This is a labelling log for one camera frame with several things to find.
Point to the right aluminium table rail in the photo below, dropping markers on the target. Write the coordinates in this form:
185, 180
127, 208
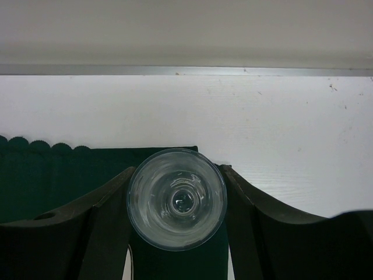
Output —
75, 70

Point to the clear wine glass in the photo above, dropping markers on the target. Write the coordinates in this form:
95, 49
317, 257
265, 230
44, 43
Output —
177, 199

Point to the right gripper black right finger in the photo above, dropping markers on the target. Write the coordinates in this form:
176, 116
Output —
269, 239

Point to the dark green cloth placemat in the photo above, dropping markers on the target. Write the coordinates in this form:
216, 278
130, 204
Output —
37, 178

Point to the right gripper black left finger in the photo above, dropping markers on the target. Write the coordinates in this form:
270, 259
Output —
84, 239

